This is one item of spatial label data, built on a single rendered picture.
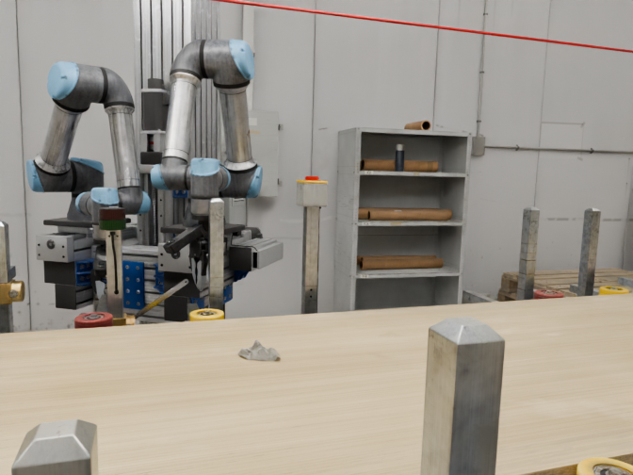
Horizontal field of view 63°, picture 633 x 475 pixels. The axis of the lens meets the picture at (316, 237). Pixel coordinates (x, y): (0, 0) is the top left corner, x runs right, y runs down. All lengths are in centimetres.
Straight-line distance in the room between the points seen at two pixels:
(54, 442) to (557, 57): 494
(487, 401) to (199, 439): 46
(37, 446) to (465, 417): 24
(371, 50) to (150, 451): 381
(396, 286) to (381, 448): 368
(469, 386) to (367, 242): 388
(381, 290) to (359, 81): 167
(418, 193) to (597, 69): 196
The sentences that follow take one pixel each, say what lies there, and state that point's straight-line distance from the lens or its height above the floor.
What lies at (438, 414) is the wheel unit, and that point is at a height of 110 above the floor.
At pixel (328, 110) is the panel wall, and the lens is 409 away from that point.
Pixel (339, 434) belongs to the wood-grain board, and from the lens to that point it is 74.
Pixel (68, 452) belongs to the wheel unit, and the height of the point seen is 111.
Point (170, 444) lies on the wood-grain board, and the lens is 73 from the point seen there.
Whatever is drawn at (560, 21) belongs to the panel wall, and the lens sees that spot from 515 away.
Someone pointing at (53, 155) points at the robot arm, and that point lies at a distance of 202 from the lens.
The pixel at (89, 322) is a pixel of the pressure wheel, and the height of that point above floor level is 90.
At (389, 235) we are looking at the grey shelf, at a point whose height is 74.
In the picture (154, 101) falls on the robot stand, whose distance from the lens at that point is 208.
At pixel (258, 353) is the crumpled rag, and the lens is 99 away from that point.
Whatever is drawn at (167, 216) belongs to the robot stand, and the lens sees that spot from 207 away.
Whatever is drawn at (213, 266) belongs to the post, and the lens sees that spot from 139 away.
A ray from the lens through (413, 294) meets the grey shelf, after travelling 445.
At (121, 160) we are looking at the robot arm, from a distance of 183.
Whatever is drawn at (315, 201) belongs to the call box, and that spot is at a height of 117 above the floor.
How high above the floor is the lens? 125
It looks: 7 degrees down
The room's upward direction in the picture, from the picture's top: 1 degrees clockwise
